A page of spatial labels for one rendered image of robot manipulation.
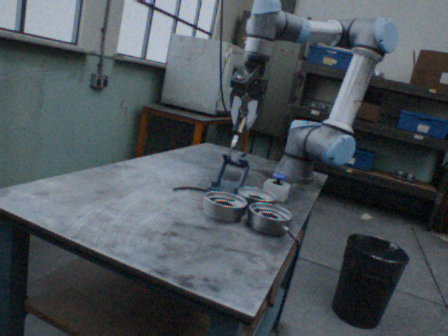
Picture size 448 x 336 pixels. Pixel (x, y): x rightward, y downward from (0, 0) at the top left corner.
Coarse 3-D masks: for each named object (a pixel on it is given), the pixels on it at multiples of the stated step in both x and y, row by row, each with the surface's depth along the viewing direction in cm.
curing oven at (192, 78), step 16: (176, 48) 314; (192, 48) 308; (208, 48) 304; (224, 48) 299; (240, 48) 327; (176, 64) 316; (192, 64) 311; (208, 64) 306; (224, 64) 302; (240, 64) 326; (176, 80) 318; (192, 80) 313; (208, 80) 308; (224, 80) 304; (176, 96) 320; (192, 96) 315; (208, 96) 310; (224, 96) 310; (208, 112) 312; (224, 112) 333
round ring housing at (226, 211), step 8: (208, 192) 89; (216, 192) 92; (224, 192) 92; (208, 200) 84; (216, 200) 89; (224, 200) 90; (240, 200) 91; (208, 208) 84; (216, 208) 83; (224, 208) 83; (232, 208) 83; (240, 208) 84; (216, 216) 84; (224, 216) 83; (232, 216) 83; (240, 216) 85
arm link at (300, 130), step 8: (296, 120) 135; (296, 128) 134; (304, 128) 133; (312, 128) 131; (296, 136) 134; (304, 136) 131; (288, 144) 138; (296, 144) 134; (304, 144) 131; (288, 152) 137; (296, 152) 135; (304, 152) 133
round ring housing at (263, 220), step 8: (248, 208) 86; (264, 208) 90; (272, 208) 90; (280, 208) 90; (248, 216) 85; (256, 216) 82; (264, 216) 81; (272, 216) 88; (280, 216) 87; (288, 216) 87; (256, 224) 82; (264, 224) 81; (272, 224) 81; (280, 224) 81; (288, 224) 83; (264, 232) 82; (272, 232) 82; (280, 232) 83
